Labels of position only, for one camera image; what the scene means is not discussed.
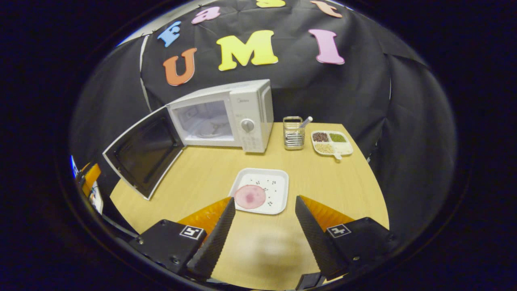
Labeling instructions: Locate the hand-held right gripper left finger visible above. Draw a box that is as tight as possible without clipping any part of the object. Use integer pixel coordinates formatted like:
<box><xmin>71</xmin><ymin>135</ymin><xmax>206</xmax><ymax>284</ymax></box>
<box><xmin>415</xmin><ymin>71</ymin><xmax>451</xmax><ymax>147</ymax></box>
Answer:
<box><xmin>129</xmin><ymin>197</ymin><xmax>236</xmax><ymax>281</ymax></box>

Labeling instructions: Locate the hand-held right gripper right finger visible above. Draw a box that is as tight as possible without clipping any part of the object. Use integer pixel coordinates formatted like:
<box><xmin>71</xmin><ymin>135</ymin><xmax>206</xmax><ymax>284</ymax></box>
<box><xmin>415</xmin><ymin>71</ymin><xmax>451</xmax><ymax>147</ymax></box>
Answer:
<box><xmin>295</xmin><ymin>195</ymin><xmax>400</xmax><ymax>281</ymax></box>

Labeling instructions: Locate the pink ham slice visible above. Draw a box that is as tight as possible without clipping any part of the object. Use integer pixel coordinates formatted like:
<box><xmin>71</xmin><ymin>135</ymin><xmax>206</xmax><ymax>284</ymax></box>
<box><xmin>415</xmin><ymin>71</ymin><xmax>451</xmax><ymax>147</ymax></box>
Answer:
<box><xmin>234</xmin><ymin>185</ymin><xmax>267</xmax><ymax>209</ymax></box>

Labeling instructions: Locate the white square plate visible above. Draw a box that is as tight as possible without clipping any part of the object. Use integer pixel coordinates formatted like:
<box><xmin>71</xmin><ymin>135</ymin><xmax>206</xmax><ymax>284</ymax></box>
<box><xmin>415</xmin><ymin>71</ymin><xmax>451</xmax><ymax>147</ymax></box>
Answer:
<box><xmin>228</xmin><ymin>168</ymin><xmax>290</xmax><ymax>215</ymax></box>

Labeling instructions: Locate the white microwave oven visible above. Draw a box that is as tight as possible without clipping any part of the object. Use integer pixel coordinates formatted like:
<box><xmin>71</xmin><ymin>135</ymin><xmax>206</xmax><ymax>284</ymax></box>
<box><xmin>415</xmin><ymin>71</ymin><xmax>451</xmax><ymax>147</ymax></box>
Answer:
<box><xmin>102</xmin><ymin>79</ymin><xmax>274</xmax><ymax>200</ymax></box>

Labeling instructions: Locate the divided white grain dish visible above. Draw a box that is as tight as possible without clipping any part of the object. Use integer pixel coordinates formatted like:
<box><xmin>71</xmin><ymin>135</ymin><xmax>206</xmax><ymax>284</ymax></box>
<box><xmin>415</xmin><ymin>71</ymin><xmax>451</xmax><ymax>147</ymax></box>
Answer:
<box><xmin>311</xmin><ymin>130</ymin><xmax>354</xmax><ymax>160</ymax></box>

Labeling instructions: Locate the black backdrop cloth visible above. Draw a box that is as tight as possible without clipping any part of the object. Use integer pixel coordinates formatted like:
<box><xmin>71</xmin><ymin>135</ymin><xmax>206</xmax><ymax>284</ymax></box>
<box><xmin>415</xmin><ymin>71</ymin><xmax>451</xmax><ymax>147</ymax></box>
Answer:
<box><xmin>69</xmin><ymin>0</ymin><xmax>457</xmax><ymax>243</ymax></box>

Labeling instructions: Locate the metal wire basket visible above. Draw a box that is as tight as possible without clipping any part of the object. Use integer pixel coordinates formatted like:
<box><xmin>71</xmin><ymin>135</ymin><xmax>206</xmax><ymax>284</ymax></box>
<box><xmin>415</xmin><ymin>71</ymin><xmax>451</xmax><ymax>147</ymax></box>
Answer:
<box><xmin>283</xmin><ymin>116</ymin><xmax>306</xmax><ymax>150</ymax></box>

